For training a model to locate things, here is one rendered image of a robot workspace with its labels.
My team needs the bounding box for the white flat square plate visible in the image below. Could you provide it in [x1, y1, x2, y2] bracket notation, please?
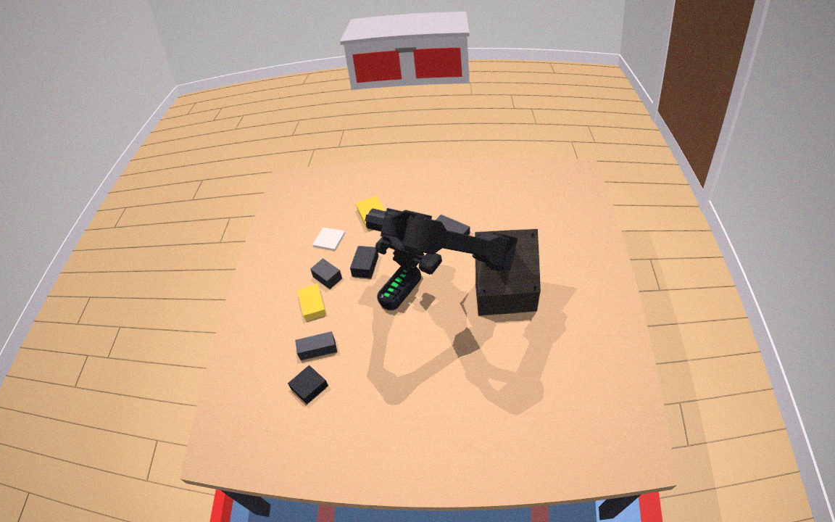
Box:
[312, 227, 346, 251]

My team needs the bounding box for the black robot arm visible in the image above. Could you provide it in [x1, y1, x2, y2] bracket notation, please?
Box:
[365, 208, 518, 271]

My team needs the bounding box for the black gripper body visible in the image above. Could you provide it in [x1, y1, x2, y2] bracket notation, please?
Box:
[375, 237, 442, 275]

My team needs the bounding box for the dark grey rounded unit with white label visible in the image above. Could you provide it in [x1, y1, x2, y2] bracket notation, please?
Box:
[377, 266, 421, 310]

